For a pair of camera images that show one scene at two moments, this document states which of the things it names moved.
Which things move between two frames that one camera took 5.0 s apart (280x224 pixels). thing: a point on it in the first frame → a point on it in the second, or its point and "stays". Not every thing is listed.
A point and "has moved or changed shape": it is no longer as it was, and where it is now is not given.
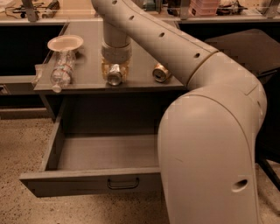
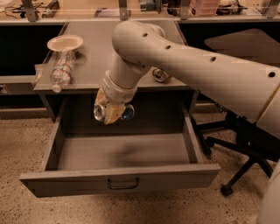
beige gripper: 115,53 → 115,91
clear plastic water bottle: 62,67 stays
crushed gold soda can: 160,73 stays
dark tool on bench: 52,6 stays
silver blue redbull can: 115,77 has moved or changed shape
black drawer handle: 122,186 stays
